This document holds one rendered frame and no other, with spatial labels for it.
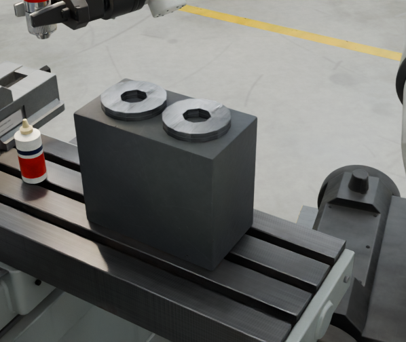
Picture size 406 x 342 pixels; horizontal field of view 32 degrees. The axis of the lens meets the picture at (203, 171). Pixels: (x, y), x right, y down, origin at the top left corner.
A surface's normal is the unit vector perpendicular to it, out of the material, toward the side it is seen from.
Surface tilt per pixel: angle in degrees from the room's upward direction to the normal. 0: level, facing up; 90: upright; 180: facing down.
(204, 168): 90
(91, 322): 90
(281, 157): 0
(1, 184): 0
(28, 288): 90
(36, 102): 90
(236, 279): 0
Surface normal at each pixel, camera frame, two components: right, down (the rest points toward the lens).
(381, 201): 0.67, -0.44
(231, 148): 0.86, 0.29
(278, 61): 0.00, -0.82
